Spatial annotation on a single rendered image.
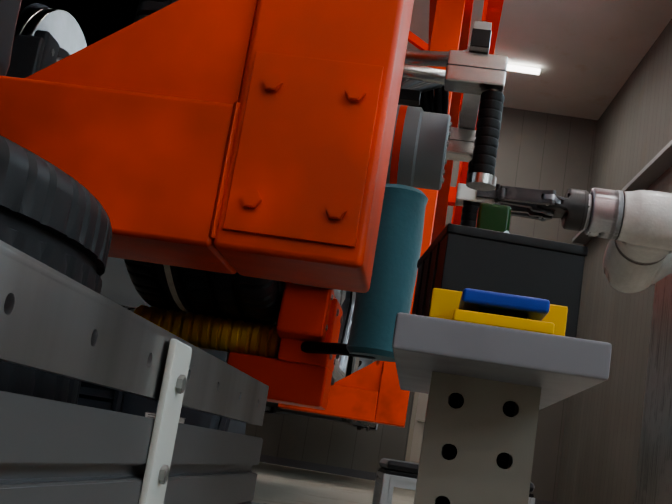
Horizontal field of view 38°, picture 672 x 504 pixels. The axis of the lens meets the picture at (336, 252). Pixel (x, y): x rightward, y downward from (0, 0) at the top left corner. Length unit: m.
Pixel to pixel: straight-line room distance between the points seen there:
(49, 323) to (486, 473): 0.55
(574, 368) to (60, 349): 0.45
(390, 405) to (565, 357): 4.42
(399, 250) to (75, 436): 1.00
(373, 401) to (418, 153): 3.67
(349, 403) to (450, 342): 4.43
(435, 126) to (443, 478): 0.82
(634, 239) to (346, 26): 0.88
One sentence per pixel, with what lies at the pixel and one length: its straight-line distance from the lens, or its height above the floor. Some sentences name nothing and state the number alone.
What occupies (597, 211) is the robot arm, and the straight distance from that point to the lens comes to 1.78.
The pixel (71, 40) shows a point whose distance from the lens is 1.83.
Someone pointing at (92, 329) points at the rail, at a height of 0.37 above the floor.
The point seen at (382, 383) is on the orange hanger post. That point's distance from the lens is 5.19.
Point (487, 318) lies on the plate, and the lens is 0.78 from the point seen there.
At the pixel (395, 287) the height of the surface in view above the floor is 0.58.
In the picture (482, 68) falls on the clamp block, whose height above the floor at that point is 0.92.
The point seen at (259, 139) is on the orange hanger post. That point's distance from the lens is 1.04.
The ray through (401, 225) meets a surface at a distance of 1.45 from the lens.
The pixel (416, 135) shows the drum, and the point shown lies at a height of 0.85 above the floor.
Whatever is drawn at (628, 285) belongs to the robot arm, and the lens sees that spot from 1.96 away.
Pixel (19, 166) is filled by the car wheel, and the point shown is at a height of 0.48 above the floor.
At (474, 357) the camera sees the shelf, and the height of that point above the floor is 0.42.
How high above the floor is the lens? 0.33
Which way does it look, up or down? 12 degrees up
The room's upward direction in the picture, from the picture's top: 9 degrees clockwise
